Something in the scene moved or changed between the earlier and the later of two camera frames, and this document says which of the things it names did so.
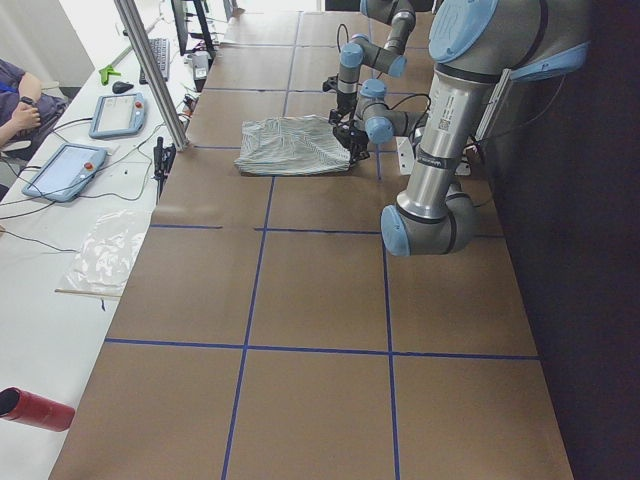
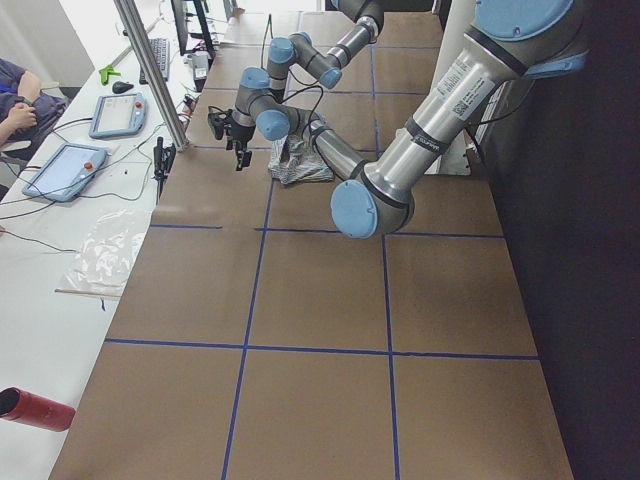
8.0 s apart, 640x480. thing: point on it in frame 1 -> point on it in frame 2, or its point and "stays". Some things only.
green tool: x=105 y=72 stays
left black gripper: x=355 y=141 -> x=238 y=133
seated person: x=26 y=113 stays
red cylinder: x=19 y=406 stays
